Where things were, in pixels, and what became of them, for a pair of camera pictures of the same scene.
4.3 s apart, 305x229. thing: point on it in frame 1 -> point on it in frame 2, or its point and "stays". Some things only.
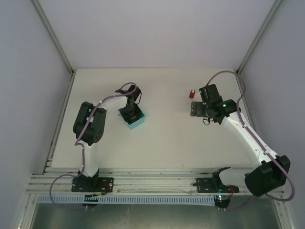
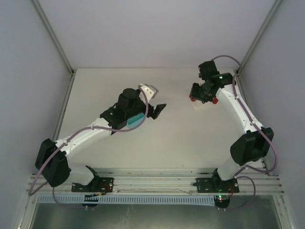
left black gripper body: x=133 y=114 -> x=149 y=109
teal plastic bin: x=136 y=121 stays
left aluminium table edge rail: x=48 y=164 stays
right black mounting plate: x=211 y=185 stays
